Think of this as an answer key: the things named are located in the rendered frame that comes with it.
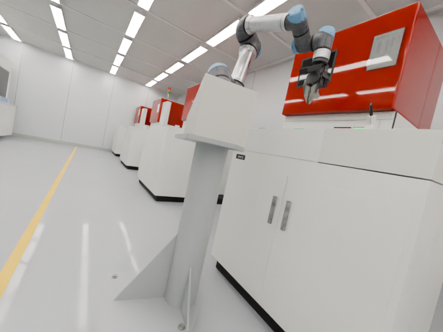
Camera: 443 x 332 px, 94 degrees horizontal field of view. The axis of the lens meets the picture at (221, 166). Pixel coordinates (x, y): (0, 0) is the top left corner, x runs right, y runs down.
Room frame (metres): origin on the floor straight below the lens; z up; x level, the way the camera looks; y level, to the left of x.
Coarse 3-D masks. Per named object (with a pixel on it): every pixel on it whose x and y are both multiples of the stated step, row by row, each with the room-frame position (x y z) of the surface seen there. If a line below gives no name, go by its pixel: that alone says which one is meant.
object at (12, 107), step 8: (0, 56) 4.94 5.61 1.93; (0, 64) 5.00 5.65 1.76; (8, 64) 5.44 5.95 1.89; (0, 72) 5.06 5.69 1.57; (8, 72) 5.51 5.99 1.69; (0, 80) 5.12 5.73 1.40; (8, 80) 5.59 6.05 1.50; (0, 88) 5.19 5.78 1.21; (8, 88) 5.67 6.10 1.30; (0, 96) 5.24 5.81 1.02; (0, 104) 4.72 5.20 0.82; (8, 104) 5.08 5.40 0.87; (0, 112) 4.78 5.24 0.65; (8, 112) 5.24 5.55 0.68; (0, 120) 4.84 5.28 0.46; (8, 120) 5.32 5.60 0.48; (0, 128) 4.92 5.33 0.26; (8, 128) 5.41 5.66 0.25
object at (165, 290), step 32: (192, 160) 0.99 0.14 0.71; (224, 160) 0.98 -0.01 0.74; (192, 192) 0.94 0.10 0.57; (192, 224) 0.94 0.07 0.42; (160, 256) 0.96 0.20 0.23; (192, 256) 0.94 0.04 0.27; (128, 288) 0.92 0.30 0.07; (160, 288) 0.98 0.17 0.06; (192, 288) 0.95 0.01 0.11; (96, 320) 0.79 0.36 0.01; (128, 320) 0.82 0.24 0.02; (160, 320) 0.85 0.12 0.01; (192, 320) 0.88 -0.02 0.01
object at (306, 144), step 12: (252, 132) 1.26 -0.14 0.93; (264, 132) 1.18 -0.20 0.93; (276, 132) 1.10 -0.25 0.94; (288, 132) 1.04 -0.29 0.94; (300, 132) 0.98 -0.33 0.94; (312, 132) 0.93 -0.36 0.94; (324, 132) 0.88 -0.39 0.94; (252, 144) 1.24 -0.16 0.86; (264, 144) 1.16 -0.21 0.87; (276, 144) 1.09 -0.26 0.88; (288, 144) 1.02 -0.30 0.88; (300, 144) 0.97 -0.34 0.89; (312, 144) 0.92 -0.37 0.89; (288, 156) 1.01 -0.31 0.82; (300, 156) 0.96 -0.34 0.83; (312, 156) 0.91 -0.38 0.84
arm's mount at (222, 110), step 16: (208, 80) 0.92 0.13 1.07; (224, 80) 0.94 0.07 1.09; (208, 96) 0.92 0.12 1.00; (224, 96) 0.95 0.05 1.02; (240, 96) 0.98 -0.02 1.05; (192, 112) 0.99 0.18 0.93; (208, 112) 0.93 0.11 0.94; (224, 112) 0.96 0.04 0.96; (240, 112) 0.99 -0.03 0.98; (192, 128) 0.93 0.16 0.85; (208, 128) 0.93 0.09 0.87; (224, 128) 0.96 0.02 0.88; (240, 128) 1.00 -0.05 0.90; (240, 144) 1.00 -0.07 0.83
